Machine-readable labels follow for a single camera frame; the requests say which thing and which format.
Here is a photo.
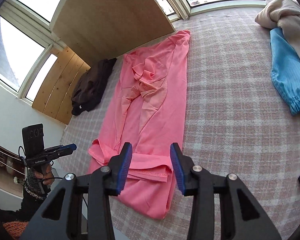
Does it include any pink t-shirt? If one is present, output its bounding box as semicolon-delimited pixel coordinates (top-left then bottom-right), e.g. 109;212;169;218
88;30;191;219

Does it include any person's left hand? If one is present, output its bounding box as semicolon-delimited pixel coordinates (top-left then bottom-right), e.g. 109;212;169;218
31;164;55;186

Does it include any black phone on gripper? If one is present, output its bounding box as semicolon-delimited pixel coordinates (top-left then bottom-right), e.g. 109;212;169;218
21;124;44;158

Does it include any pine plank panel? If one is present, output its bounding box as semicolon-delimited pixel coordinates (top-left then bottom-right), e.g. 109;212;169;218
32;47;90;125

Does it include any dark brown folded garment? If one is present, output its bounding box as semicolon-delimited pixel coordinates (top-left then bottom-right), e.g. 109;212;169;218
71;58;117;116

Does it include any orange knit scarf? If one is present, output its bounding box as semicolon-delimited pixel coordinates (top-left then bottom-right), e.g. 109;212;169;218
3;221;28;239

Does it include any large light wooden board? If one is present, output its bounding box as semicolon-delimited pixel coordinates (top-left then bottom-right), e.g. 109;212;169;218
50;0;174;65

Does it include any blue ribbed garment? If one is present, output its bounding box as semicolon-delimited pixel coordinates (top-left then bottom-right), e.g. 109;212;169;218
270;28;300;115

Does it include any beige knit sweater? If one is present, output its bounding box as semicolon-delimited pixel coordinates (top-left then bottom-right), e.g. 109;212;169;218
255;0;300;58

